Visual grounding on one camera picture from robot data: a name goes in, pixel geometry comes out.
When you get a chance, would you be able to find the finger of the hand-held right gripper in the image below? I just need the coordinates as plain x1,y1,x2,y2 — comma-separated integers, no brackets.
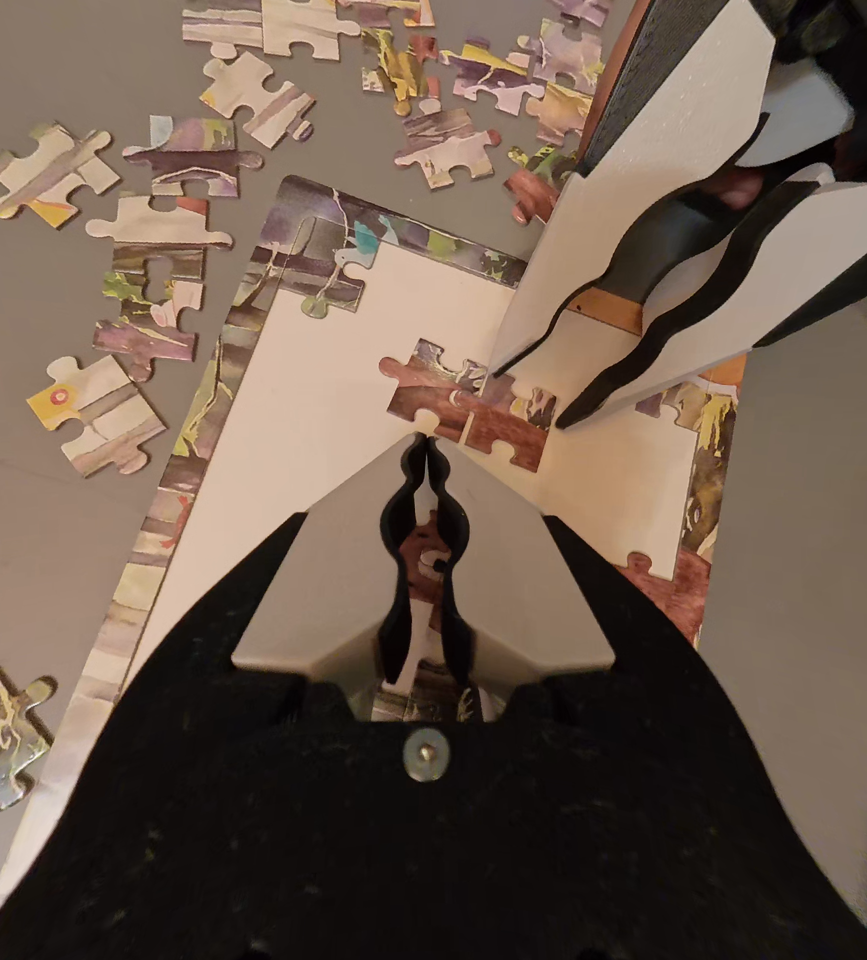
555,162,867,432
490,0,777,378

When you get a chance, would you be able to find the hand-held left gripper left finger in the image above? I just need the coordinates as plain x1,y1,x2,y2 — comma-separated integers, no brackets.
229,431,429,723

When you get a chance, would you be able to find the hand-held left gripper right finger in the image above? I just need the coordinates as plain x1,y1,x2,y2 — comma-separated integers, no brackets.
426,438,618,723

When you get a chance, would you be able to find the lion jigsaw puzzle board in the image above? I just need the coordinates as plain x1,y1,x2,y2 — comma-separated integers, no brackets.
0,174,750,931

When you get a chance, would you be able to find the reddish brown puzzle piece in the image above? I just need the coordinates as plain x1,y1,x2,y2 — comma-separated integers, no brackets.
462,373,560,475

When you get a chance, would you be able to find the orange yellow puzzle piece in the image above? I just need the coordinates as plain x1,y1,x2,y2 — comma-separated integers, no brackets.
634,377,736,453

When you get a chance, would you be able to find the dark brown puzzle piece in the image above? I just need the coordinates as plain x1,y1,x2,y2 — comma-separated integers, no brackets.
377,337,492,442

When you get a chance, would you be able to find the dark teal spot puzzle piece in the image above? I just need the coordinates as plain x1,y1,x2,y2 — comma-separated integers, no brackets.
297,216,384,321

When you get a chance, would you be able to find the pile of puzzle pieces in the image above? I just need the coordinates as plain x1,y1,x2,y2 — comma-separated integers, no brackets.
0,0,618,820

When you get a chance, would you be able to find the person's right hand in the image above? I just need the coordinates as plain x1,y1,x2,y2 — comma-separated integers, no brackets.
703,166,765,213

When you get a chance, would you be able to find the joined brown bear puzzle section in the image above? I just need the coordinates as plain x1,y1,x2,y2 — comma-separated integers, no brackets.
394,517,707,648

